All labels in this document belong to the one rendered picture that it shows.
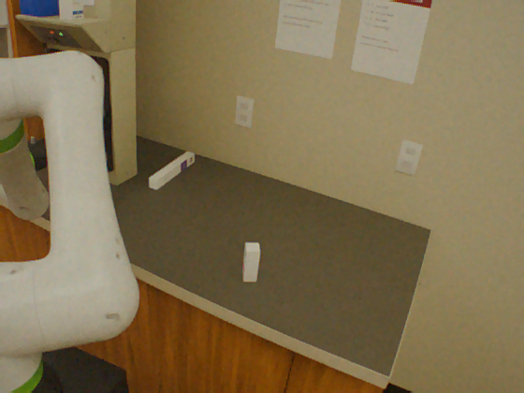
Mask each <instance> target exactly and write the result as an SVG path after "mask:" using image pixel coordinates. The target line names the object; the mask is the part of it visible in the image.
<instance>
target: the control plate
mask: <svg viewBox="0 0 524 393"><path fill-rule="evenodd" d="M28 26H29V27H30V28H31V29H32V30H33V31H35V32H36V34H37V35H38V36H39V37H40V38H42V39H43V40H44V41H45V42H46V41H47V42H50V43H53V44H54V43H57V44H60V45H67V46H70V47H73V46H74V47H78V48H82V46H81V45H80V44H79V43H78V42H77V41H76V40H75V39H74V38H73V37H72V36H71V35H70V34H69V33H68V32H67V31H66V30H65V31H62V30H59V29H56V30H55V29H51V28H48V29H47V28H44V27H36V26H33V25H32V26H30V25H28ZM51 32H54V34H53V33H51ZM60 34H62V35H60ZM43 37H45V38H46V39H45V38H43ZM48 37H49V38H51V40H48ZM53 37H56V38H57V40H58V41H60V40H61V39H62V41H60V42H56V41H55V40H54V39H53ZM65 40H66V42H65ZM70 41H72V43H70Z"/></svg>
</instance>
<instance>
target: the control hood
mask: <svg viewBox="0 0 524 393"><path fill-rule="evenodd" d="M16 19H17V20H18V21H19V22H21V23H22V25H24V26H25V28H27V29H28V30H29V31H30V32H31V33H32V34H33V35H34V36H35V37H36V38H37V39H39V40H40V41H41V42H42V43H44V42H45V41H44V40H43V39H42V38H40V37H39V36H38V35H37V34H36V32H35V31H33V30H32V29H31V28H30V27H29V26H28V25H30V26H32V25H33V26H36V27H44V28H47V29H48V28H51V29H55V30H56V29H59V30H62V31H65V30H66V31H67V32H68V33H69V34H70V35H71V36H72V37H73V38H74V39H75V40H76V41H77V42H78V43H79V44H80V45H81V46H82V48H83V49H84V50H87V51H97V52H104V53H108V52H110V50H111V45H110V36H111V33H110V20H105V19H97V18H92V17H91V18H88V17H83V18H82V19H76V20H68V19H64V20H63V19H60V16H49V17H33V16H25V15H17V16H16Z"/></svg>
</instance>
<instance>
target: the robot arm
mask: <svg viewBox="0 0 524 393"><path fill-rule="evenodd" d="M103 96H104V76H103V73H102V71H101V70H100V66H99V65H98V64H97V63H96V62H95V60H94V59H93V58H91V57H90V56H88V55H87V54H84V53H82V52H79V51H62V52H56V53H49V54H47V55H36V56H32V57H19V58H14V59H13V58H6V59H3V58H0V197H1V198H2V199H3V201H4V202H5V203H7V206H8V207H9V208H10V209H11V211H12V212H13V213H14V214H15V216H16V217H19V218H22V219H24V220H32V221H34V220H35V219H38V218H39V217H41V216H42V215H43V213H44V212H45V211H46V210H47V208H48V205H49V195H48V191H47V189H46V188H45V187H44V185H43V184H42V182H41V181H40V179H39V177H38V175H37V173H36V172H37V171H39V170H41V169H42V168H44V167H46V166H48V167H49V190H50V218H51V227H50V233H51V249H50V252H49V253H48V256H47V257H44V258H42V259H39V260H35V261H30V262H28V261H23V262H0V393H61V387H60V383H59V379H58V376H57V374H56V372H55V371H54V370H53V369H52V368H51V367H50V366H49V365H47V364H45V363H44V362H43V360H42V352H44V353H45V352H49V351H51V350H52V351H54V350H58V349H64V348H67V347H74V346H78V345H84V344H87V343H94V342H100V341H101V342H103V341H106V340H109V339H113V338H114V337H116V336H118V335H119V334H122V332H123V331H125V330H126V329H127V328H128V327H129V325H130V324H131V323H132V321H133V320H134V319H135V315H136V313H137V311H138V306H139V302H138V301H139V290H138V283H137V280H136V277H135V274H134V271H133V269H132V266H131V263H130V260H129V257H128V254H127V251H126V248H125V245H124V239H123V236H122V233H121V231H120V228H119V224H118V220H117V217H116V213H115V209H114V205H113V201H112V196H111V191H110V187H109V173H108V167H107V161H106V156H105V148H104V144H105V140H104V130H103V119H104V117H103ZM32 117H40V118H42V119H43V124H44V130H45V138H42V139H35V138H34V137H31V140H29V141H27V136H26V133H25V132H26V130H25V126H24V122H23V121H24V119H23V118H32Z"/></svg>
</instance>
